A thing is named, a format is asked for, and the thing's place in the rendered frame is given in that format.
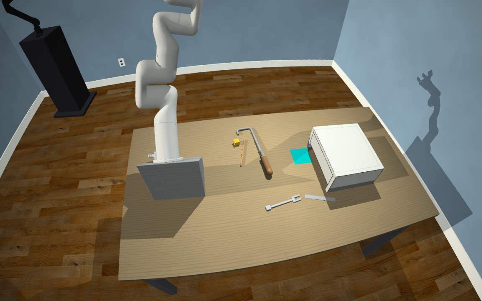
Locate teal square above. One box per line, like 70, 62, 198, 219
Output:
290, 148, 312, 165

